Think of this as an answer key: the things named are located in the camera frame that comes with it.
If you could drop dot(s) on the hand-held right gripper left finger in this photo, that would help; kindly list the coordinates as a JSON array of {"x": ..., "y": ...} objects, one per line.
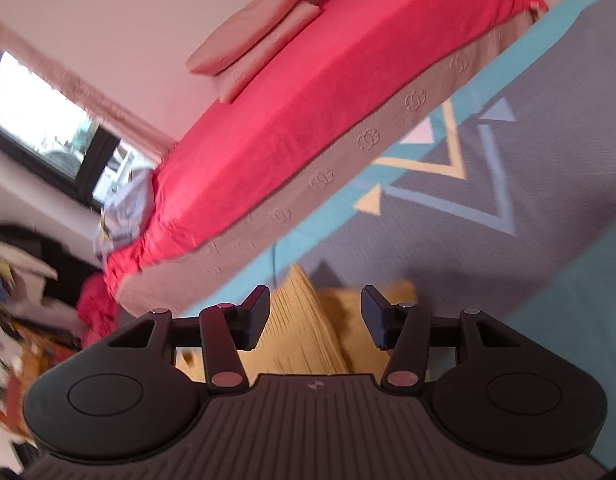
[{"x": 255, "y": 317}]

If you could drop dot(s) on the window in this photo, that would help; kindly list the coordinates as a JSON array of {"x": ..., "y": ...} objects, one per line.
[{"x": 43, "y": 125}]

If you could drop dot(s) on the pink curtain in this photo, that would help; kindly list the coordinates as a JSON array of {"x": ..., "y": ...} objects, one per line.
[{"x": 78, "y": 85}]

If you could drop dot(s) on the stack of red clothes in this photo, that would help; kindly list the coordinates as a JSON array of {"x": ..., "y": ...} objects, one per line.
[{"x": 98, "y": 310}]

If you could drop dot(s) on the pink pillow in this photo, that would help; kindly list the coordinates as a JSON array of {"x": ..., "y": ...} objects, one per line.
[
  {"x": 243, "y": 25},
  {"x": 268, "y": 50}
]

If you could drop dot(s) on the bed with red sheet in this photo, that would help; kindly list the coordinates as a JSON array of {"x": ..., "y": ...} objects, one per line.
[{"x": 298, "y": 105}]

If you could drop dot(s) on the pile of mixed clothes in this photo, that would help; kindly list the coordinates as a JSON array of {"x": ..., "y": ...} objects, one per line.
[{"x": 23, "y": 300}]

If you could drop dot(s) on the light blue crumpled cloth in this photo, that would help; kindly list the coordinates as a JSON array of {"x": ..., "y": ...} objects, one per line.
[{"x": 125, "y": 210}]

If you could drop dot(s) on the beige embossed mattress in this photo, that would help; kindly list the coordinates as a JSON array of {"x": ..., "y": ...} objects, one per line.
[{"x": 338, "y": 160}]

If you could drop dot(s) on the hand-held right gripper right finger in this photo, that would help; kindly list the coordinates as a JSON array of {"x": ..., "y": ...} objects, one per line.
[{"x": 375, "y": 320}]

